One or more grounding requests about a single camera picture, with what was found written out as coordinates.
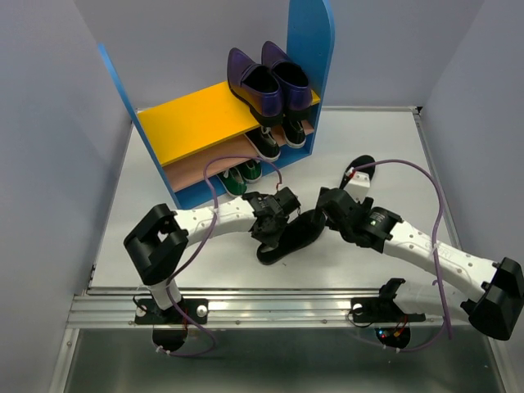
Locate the all-black lace sneaker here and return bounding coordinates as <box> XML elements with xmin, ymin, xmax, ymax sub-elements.
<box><xmin>256</xmin><ymin>209</ymin><xmax>327</xmax><ymax>265</ymax></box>

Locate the all-black slip-on shoe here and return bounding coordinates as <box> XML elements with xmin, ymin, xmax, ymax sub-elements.
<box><xmin>339</xmin><ymin>155</ymin><xmax>375</xmax><ymax>189</ymax></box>

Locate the black sneaker orange sole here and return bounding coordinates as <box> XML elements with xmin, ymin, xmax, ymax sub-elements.
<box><xmin>245</xmin><ymin>126</ymin><xmax>280</xmax><ymax>162</ymax></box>

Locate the black white-laced sneaker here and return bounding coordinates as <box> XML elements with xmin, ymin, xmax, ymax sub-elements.
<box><xmin>282</xmin><ymin>116</ymin><xmax>306</xmax><ymax>149</ymax></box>

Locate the purple loafer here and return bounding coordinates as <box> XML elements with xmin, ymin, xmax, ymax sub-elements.
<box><xmin>226</xmin><ymin>47</ymin><xmax>284</xmax><ymax>127</ymax></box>
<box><xmin>261</xmin><ymin>41</ymin><xmax>313</xmax><ymax>121</ymax></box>

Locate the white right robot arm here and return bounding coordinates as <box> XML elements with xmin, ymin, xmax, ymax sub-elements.
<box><xmin>317</xmin><ymin>188</ymin><xmax>523</xmax><ymax>341</ymax></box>

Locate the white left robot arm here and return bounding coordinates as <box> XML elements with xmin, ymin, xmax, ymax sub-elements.
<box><xmin>124</xmin><ymin>187</ymin><xmax>300</xmax><ymax>323</ymax></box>

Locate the pink middle shelf board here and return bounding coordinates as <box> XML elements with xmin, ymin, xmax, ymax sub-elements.
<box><xmin>163</xmin><ymin>120</ymin><xmax>314</xmax><ymax>192</ymax></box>

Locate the yellow top shelf board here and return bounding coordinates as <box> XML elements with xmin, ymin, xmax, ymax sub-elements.
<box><xmin>137</xmin><ymin>80</ymin><xmax>322</xmax><ymax>168</ymax></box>

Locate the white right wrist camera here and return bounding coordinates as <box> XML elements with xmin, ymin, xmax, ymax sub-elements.
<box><xmin>344</xmin><ymin>172</ymin><xmax>371</xmax><ymax>203</ymax></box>

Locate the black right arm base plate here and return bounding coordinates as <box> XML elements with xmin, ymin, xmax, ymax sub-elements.
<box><xmin>350</xmin><ymin>297</ymin><xmax>426</xmax><ymax>323</ymax></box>

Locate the aluminium mounting rail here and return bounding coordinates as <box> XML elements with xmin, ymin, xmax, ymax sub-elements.
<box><xmin>67</xmin><ymin>288</ymin><xmax>499</xmax><ymax>328</ymax></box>

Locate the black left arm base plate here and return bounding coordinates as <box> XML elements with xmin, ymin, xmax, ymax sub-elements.
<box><xmin>133</xmin><ymin>298</ymin><xmax>209</xmax><ymax>325</ymax></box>

